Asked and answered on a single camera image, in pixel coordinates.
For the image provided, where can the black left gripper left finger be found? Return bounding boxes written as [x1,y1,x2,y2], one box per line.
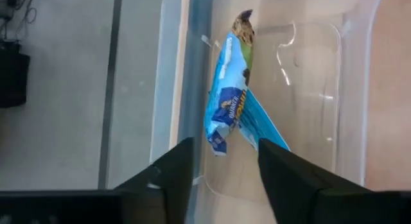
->
[0,137,195,224]

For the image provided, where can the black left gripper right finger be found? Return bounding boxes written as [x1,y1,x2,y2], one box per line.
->
[258,139,411,224]

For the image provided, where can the blue granola bar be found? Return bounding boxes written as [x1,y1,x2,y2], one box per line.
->
[204,8,257,157]
[237,88,292,153]

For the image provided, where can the clear plastic bin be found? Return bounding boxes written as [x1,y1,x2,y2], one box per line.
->
[149,0,385,205]

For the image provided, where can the black box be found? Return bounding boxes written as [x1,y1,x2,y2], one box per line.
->
[0,40,31,108]

